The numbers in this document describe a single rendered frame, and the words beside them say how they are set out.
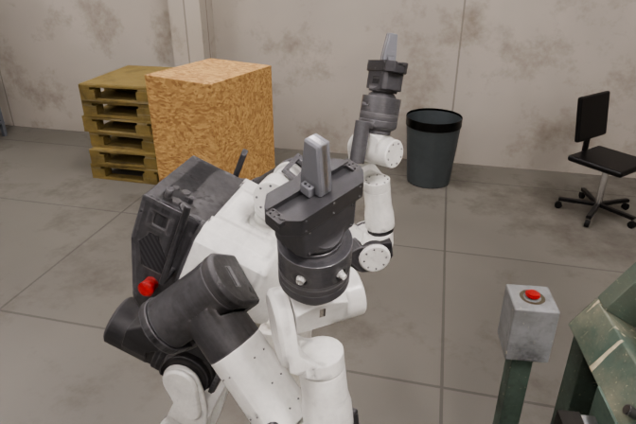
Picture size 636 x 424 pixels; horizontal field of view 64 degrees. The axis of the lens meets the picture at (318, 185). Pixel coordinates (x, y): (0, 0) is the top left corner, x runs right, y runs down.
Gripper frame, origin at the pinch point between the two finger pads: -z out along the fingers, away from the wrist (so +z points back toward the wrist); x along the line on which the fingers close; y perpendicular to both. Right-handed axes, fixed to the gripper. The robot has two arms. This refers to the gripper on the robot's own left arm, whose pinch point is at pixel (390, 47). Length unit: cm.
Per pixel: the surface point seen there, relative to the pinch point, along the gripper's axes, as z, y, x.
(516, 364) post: 82, -57, 1
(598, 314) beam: 62, -73, 11
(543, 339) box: 70, -58, 8
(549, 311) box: 61, -56, 9
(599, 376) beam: 73, -63, 22
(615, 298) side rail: 56, -74, 13
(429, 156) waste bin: 51, -181, -246
